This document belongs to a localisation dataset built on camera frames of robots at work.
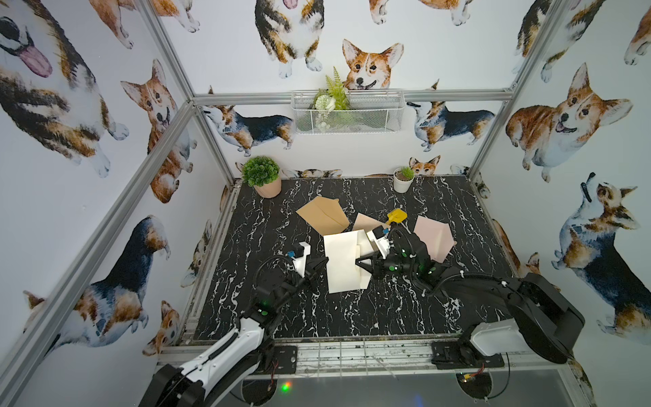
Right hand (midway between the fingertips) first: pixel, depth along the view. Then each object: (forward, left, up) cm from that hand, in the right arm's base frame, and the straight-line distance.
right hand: (355, 261), depth 78 cm
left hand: (+1, +8, +2) cm, 8 cm away
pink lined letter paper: (+5, -3, +2) cm, 6 cm away
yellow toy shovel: (+27, -18, -14) cm, 36 cm away
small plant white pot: (+42, -22, -7) cm, 48 cm away
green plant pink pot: (+39, +36, +1) cm, 53 cm away
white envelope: (-1, +4, -1) cm, 4 cm away
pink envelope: (+19, -33, -16) cm, 41 cm away
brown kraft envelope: (+29, +12, -14) cm, 34 cm away
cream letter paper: (+21, -5, -9) cm, 23 cm away
